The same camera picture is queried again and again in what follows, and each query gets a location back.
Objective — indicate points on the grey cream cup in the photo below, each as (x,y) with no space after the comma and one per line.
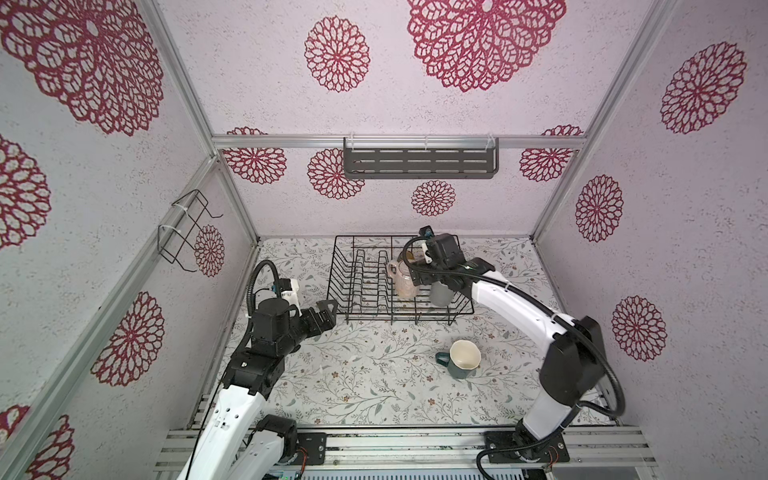
(440,295)

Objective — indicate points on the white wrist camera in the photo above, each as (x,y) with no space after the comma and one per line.
(288,290)
(426,244)

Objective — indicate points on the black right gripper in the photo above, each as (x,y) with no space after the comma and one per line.
(423,273)

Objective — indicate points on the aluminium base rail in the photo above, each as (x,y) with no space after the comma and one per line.
(369,448)

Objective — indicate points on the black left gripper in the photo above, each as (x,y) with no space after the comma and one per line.
(327,319)

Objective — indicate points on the dark grey wall shelf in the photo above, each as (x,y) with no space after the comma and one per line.
(421,163)

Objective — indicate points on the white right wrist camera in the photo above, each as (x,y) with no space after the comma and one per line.
(426,244)

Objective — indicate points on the black wire wall basket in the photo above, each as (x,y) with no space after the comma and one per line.
(173,239)

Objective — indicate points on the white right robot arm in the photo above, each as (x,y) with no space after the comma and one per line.
(575,374)

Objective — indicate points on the black wire dish rack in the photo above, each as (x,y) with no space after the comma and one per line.
(359,283)

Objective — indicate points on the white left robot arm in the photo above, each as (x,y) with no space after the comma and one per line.
(235,443)

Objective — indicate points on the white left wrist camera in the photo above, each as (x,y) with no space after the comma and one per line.
(288,290)

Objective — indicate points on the pink mug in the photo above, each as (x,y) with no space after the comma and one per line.
(403,284)

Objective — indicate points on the dark green mug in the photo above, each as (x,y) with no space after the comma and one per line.
(462,359)

